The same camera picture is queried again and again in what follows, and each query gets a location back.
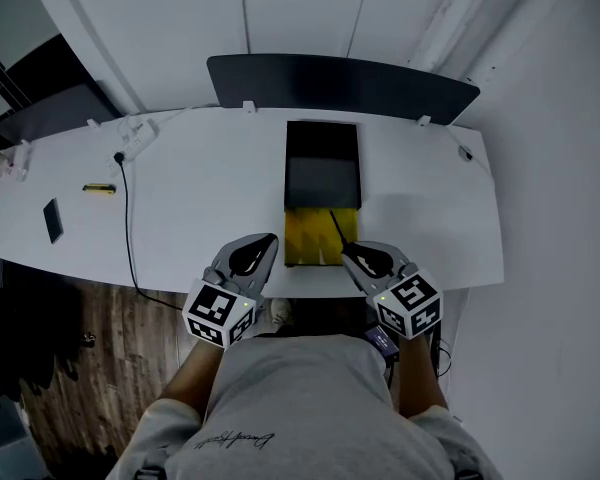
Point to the person's right forearm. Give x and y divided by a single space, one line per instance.
420 378

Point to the white shoe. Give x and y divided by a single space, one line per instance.
281 312

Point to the white partition bracket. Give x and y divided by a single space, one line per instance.
249 106
424 120

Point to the black smartphone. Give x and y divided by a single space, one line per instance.
53 220

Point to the yellow tray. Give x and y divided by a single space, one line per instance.
305 238

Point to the white power strip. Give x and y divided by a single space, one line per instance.
136 140

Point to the small black waist device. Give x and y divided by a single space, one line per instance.
382 340

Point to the white t-shirt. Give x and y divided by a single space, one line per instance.
305 408

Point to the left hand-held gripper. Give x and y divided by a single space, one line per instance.
215 313

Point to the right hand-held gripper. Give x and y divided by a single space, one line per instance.
410 303

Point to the person's left forearm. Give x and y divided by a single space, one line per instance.
190 373

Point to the black desktop storage case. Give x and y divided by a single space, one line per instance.
322 178

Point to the dark grey desk partition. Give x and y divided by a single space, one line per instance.
55 118
340 85

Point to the yellow and black utility knife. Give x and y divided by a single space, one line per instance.
99 188

